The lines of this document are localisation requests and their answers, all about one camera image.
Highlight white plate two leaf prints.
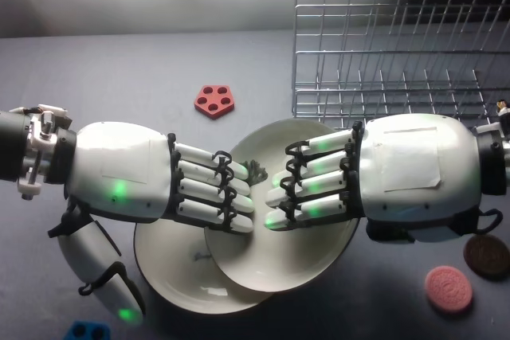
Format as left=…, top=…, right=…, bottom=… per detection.
left=203, top=119, right=359, bottom=293

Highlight metal wire dish rack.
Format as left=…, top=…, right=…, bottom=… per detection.
left=293, top=0, right=510, bottom=123

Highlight blue pentagon block with holes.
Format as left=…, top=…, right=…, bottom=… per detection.
left=63, top=320, right=109, bottom=340

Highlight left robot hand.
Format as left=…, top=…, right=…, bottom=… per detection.
left=47, top=120, right=256, bottom=325

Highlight grey table cloth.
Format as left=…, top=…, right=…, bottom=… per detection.
left=0, top=27, right=510, bottom=340

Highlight pink toy sandwich cookie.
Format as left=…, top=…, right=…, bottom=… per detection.
left=424, top=266, right=474, bottom=312

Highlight brown toy sandwich cookie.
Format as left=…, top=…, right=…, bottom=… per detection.
left=463, top=234, right=510, bottom=277

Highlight white plate single leaf print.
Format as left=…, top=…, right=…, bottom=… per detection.
left=133, top=220, right=276, bottom=316

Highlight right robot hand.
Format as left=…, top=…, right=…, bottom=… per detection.
left=263, top=113, right=503, bottom=244

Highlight red pentagon block with holes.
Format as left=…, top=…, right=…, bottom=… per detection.
left=193, top=84, right=236, bottom=121

